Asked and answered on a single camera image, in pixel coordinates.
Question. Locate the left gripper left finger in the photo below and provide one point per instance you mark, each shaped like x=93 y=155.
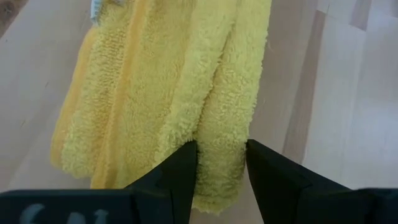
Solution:
x=174 y=186

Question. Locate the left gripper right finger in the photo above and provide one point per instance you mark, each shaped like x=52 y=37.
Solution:
x=280 y=193

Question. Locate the yellow microfiber towel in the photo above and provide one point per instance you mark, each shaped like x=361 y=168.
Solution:
x=161 y=93

